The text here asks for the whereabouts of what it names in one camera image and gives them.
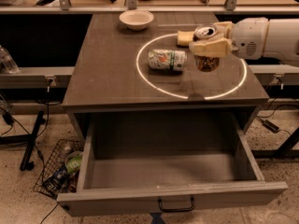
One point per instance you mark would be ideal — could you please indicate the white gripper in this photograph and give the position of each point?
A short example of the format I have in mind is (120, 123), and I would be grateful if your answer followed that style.
(249, 36)

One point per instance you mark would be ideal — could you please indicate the orange soda can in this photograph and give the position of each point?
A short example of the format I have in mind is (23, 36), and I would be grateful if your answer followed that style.
(206, 62)

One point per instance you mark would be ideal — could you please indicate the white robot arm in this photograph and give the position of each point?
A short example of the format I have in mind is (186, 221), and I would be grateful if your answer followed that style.
(281, 42)

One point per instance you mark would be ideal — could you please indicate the green white soda can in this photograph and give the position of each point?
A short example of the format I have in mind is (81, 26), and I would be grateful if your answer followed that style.
(167, 59)

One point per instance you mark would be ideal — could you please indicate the open grey top drawer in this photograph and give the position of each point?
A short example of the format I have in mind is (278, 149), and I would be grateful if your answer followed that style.
(133, 159)

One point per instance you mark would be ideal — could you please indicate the yellow sponge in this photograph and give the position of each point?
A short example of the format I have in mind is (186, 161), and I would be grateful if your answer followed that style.
(184, 38)

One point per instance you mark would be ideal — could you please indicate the white bowl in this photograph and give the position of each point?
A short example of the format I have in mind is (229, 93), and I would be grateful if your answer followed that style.
(136, 20)

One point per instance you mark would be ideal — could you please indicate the black power adapter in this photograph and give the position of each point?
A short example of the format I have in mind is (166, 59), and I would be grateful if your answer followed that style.
(270, 126)

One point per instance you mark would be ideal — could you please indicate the green lidded cup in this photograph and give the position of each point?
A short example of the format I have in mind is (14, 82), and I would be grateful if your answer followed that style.
(73, 162)

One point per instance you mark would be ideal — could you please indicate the dark blue snack bag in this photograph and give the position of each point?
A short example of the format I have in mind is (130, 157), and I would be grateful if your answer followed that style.
(54, 183)

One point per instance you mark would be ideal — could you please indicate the clear plastic bottle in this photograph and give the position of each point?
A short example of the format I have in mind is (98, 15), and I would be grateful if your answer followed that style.
(7, 61)

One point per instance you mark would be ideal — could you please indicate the black table leg stand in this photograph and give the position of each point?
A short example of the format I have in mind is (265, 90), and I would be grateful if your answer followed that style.
(29, 139)

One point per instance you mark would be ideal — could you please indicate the grey metal rail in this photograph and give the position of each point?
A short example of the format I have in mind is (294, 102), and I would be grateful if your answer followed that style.
(37, 77)

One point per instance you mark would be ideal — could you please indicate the black drawer handle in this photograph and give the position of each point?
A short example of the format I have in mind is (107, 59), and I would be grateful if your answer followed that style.
(180, 206)

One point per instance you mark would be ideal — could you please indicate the black wire basket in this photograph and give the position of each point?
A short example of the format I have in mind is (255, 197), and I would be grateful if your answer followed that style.
(57, 158)

